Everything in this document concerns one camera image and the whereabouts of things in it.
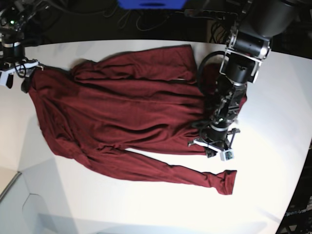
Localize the dark red long-sleeve t-shirt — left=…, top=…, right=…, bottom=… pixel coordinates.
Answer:
left=28, top=45, right=236, bottom=195

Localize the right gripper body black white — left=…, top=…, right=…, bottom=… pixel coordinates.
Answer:
left=0, top=42, right=44, bottom=79

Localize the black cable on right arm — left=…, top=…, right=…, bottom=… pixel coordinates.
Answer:
left=13, top=58, right=32, bottom=78

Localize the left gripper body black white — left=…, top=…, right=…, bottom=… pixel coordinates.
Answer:
left=188, top=124, right=240, bottom=156

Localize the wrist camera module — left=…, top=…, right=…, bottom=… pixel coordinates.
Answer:
left=0, top=71, right=9, bottom=86
left=220, top=149, right=234, bottom=161

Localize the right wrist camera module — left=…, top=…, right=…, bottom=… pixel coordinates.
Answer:
left=0, top=71, right=9, bottom=86

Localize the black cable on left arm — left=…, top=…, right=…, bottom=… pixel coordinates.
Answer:
left=197, top=50, right=225, bottom=93

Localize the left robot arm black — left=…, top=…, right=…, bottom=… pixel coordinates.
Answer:
left=188, top=0, right=312, bottom=161

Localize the black power strip red light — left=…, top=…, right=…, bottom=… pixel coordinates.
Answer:
left=184, top=9, right=238, bottom=20

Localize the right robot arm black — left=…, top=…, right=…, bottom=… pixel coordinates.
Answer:
left=0, top=0, right=44, bottom=93

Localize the black OpenArm labelled case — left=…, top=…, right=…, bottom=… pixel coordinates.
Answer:
left=276, top=148, right=312, bottom=234

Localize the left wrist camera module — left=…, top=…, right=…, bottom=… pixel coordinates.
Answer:
left=220, top=149, right=234, bottom=161

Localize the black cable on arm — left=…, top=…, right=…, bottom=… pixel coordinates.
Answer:
left=13, top=58, right=32, bottom=78
left=197, top=50, right=225, bottom=93

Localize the blue box at table back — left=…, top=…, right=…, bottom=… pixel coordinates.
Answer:
left=118, top=0, right=186, bottom=10

